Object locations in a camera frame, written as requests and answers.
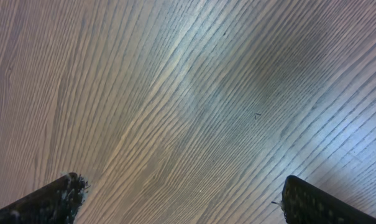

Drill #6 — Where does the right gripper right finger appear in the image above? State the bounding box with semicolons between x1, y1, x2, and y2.
280;175;376;224

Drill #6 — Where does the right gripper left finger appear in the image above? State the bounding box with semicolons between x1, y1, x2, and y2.
0;172;89;224

